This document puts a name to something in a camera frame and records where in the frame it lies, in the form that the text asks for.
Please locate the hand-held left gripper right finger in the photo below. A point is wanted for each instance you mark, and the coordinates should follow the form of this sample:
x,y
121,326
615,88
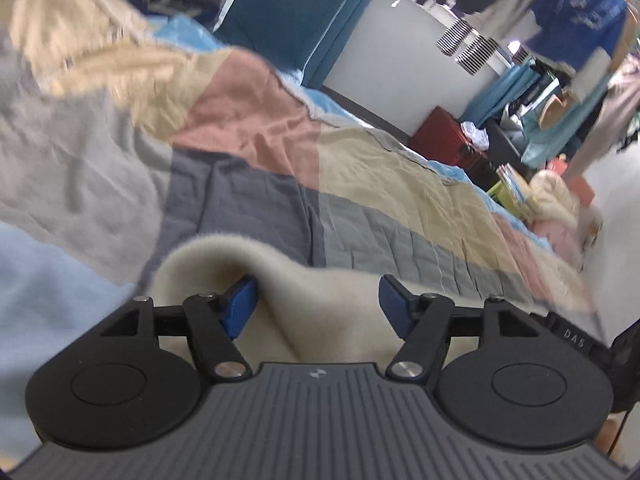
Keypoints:
x,y
395,305

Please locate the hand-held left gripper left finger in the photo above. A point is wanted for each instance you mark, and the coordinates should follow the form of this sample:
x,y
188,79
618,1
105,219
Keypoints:
x,y
240,307

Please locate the cream and blue fleece garment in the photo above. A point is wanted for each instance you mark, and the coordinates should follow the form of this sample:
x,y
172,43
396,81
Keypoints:
x,y
320,310

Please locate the pile of cream pink clothes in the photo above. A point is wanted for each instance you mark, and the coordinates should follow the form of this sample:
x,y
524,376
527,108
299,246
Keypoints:
x,y
560,215

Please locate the patchwork quilt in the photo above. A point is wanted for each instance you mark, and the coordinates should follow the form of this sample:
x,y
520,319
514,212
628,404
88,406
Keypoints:
x,y
240,185

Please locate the stack of books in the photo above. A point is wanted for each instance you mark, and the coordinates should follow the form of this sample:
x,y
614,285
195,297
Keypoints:
x,y
512,190

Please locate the red suitcase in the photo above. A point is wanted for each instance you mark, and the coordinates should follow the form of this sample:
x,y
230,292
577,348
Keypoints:
x,y
445,140

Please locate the black chair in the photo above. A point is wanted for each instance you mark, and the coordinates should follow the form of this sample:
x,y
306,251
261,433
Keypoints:
x,y
502,155

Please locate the white plastic bag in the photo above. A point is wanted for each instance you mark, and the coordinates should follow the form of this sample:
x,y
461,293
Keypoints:
x,y
474,132

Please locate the teal cloth on rack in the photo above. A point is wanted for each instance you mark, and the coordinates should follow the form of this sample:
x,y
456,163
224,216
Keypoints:
x,y
545,140

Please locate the pink beige hanging garment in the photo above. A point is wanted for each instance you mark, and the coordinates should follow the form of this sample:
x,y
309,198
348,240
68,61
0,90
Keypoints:
x,y
610,110

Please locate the black white striped cloth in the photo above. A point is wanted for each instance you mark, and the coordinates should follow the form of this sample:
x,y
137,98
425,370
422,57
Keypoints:
x,y
467,45

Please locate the teal curtain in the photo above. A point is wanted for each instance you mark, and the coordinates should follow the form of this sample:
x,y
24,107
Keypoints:
x,y
360,25

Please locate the teal padded headboard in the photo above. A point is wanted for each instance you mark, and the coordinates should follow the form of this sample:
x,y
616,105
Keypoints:
x,y
285,10

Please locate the white hanging shirt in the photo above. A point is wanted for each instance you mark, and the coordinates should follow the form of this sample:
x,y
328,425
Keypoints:
x,y
505,10

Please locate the blue hanging shirt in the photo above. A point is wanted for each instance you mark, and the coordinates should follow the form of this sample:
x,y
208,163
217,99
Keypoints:
x,y
575,15

